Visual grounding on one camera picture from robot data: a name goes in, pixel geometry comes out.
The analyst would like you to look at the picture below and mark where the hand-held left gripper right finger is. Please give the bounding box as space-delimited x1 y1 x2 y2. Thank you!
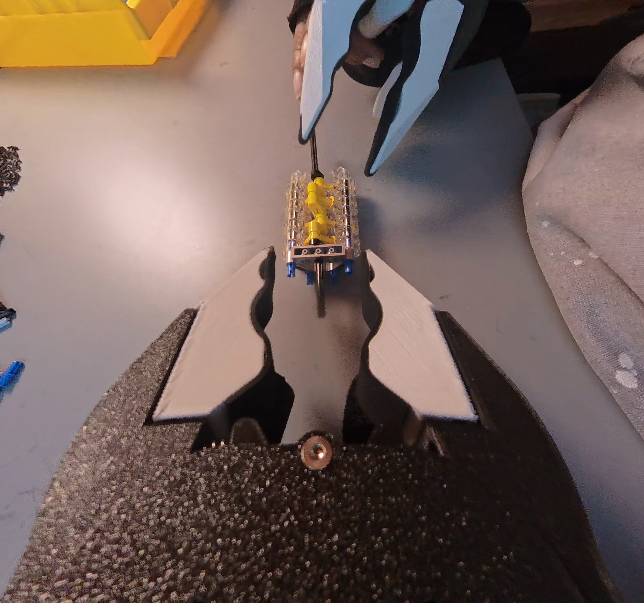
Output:
358 249 478 450

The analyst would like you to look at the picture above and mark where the pile of mixed toy parts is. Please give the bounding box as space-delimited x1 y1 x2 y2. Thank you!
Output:
0 306 26 398

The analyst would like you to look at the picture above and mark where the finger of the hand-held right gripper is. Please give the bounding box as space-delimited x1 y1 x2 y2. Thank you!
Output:
365 0 465 177
297 0 389 145

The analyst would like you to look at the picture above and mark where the pile of small black pins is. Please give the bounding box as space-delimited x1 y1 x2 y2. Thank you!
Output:
0 145 23 197

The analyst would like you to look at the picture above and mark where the person in grey hoodie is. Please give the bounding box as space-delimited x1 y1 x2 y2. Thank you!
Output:
522 35 644 438

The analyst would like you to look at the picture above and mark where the clear toy brick engine model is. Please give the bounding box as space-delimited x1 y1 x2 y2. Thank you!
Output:
284 130 360 318

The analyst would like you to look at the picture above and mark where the yellow corrugated box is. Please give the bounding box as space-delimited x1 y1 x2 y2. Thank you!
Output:
0 0 209 67

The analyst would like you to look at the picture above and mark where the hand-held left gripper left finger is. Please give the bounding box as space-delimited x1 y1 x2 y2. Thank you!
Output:
152 246 277 445

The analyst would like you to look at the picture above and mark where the grey desk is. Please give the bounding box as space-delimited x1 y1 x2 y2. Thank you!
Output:
0 0 644 603

